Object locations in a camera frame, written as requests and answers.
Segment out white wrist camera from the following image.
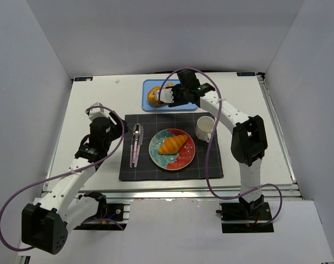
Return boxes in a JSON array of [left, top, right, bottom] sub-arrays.
[[85, 102, 107, 122], [154, 87, 174, 105]]

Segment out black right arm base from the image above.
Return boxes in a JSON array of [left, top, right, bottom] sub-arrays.
[[216, 195, 274, 234]]

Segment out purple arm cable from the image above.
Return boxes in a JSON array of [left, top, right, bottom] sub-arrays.
[[157, 67, 283, 227], [0, 105, 128, 252]]

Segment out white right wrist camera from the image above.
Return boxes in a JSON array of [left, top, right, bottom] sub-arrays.
[[154, 87, 174, 105]]

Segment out white ceramic mug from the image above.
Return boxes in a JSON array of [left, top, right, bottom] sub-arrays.
[[195, 116, 215, 143]]

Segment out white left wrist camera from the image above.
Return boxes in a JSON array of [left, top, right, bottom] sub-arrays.
[[85, 102, 107, 122]]

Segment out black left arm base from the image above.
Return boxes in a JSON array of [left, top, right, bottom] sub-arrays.
[[74, 191, 129, 231]]

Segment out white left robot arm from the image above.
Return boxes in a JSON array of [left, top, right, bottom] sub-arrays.
[[21, 111, 129, 255]]

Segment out spoon with pink handle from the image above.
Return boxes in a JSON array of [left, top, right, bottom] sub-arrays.
[[130, 123, 144, 168]]

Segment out blue plastic tray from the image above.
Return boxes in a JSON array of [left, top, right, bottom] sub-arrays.
[[141, 79, 198, 112]]

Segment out teal and red plate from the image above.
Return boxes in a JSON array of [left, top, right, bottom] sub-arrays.
[[148, 129, 196, 171]]

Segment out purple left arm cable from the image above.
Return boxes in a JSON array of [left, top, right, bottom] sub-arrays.
[[0, 105, 128, 252]]

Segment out orange croissant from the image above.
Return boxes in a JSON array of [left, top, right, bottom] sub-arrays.
[[158, 135, 188, 155]]

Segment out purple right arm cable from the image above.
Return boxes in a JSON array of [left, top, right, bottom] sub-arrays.
[[157, 67, 283, 227]]

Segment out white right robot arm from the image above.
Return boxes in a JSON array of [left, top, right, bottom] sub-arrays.
[[155, 68, 268, 215]]

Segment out fork with pink handle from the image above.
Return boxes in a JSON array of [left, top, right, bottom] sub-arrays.
[[129, 124, 138, 168]]

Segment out knife with pink handle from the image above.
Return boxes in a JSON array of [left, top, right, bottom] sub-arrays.
[[134, 123, 144, 168]]

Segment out orange bagel bread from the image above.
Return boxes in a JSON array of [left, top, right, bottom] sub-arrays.
[[147, 86, 161, 107]]

